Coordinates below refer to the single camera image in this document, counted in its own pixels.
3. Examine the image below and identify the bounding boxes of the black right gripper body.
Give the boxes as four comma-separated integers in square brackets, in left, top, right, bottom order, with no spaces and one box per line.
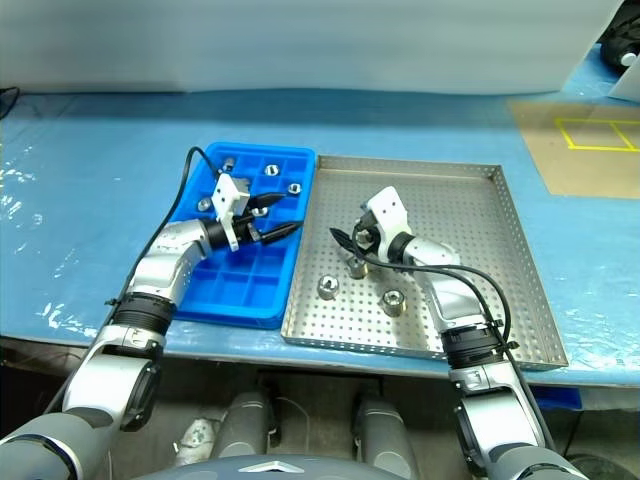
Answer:
[351,211,385,261]

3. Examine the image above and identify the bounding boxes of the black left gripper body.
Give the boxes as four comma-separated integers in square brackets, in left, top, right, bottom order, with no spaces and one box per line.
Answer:
[231,201,265,247]

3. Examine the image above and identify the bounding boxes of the blue compartment tray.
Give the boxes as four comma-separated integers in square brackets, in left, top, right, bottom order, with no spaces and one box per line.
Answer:
[172,141,317,331]

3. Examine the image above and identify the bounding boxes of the perforated metal tray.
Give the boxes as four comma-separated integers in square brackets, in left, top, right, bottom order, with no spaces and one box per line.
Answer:
[280,153,570,372]

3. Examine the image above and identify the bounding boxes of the grey rounded cylinder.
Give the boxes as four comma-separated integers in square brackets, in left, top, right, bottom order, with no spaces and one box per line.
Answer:
[212,389,281,464]
[352,389,421,480]

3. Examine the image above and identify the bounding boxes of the white crumpled object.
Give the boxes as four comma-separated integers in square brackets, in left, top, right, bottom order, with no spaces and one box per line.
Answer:
[172,417,221,459]

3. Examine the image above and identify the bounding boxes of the brown cardboard sheet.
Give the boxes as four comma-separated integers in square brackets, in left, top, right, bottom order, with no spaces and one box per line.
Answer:
[507,97,640,199]

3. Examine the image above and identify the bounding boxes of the dark grey hull with chevron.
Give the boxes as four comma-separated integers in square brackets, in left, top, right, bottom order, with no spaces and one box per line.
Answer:
[129,452,386,480]

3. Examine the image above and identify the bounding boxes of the white slanted panel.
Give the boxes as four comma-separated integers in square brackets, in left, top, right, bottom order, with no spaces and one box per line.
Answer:
[607,52,640,105]

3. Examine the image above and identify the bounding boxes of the black device with white knob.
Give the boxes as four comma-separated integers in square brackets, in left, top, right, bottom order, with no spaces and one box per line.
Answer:
[599,0,640,76]

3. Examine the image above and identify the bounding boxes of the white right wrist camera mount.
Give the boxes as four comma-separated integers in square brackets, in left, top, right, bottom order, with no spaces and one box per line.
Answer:
[360,185,412,261]

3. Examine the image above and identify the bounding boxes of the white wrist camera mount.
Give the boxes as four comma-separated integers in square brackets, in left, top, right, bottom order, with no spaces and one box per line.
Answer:
[210,172,251,250]
[360,185,412,261]

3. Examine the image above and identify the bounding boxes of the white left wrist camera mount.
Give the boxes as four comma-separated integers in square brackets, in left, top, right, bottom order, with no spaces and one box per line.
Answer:
[210,172,251,250]

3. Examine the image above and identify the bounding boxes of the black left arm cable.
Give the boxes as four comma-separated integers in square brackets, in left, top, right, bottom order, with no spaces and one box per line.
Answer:
[157,145,226,236]

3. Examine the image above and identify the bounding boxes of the thin black background cable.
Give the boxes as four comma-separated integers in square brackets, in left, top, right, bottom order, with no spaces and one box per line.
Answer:
[0,85,21,121]

